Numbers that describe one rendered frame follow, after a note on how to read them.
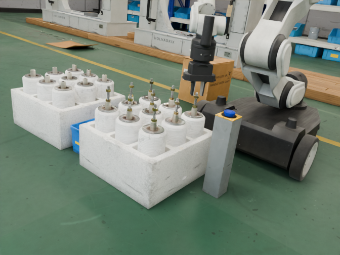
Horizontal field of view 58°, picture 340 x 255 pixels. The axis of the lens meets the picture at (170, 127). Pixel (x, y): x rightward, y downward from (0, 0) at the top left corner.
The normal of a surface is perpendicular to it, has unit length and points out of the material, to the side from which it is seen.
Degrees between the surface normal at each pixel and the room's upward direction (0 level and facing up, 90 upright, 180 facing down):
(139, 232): 0
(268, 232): 0
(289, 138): 46
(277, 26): 53
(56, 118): 90
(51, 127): 90
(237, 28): 90
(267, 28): 41
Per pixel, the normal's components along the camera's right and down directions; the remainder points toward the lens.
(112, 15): 0.77, 0.33
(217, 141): -0.64, 0.24
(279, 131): -0.38, -0.47
